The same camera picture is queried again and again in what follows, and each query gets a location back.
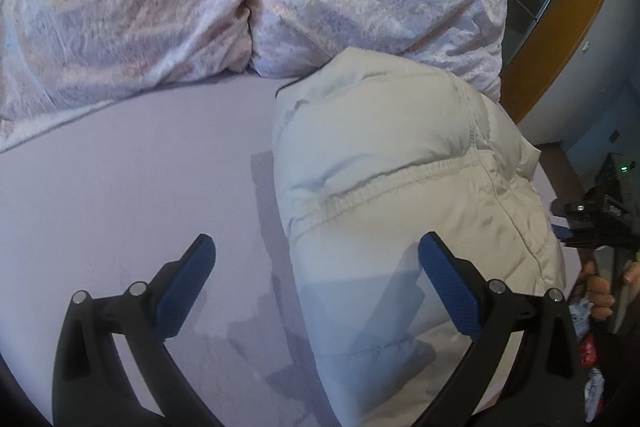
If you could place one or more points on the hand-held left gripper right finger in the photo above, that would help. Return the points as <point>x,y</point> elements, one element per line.
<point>450,292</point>

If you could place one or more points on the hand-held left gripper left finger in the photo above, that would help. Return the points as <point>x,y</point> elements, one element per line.
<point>182,289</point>

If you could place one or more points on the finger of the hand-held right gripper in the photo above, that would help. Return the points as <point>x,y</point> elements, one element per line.
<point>575,217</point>

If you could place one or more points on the cream puffer jacket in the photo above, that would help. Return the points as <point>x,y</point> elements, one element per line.
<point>400,187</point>

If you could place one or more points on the person's right hand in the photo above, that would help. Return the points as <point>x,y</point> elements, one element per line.
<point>597,294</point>

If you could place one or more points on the bed with lavender sheet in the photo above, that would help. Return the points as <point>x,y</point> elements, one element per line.
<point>125,187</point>

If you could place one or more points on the pile of colourful cloths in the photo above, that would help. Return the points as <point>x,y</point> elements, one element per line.
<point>590,357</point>

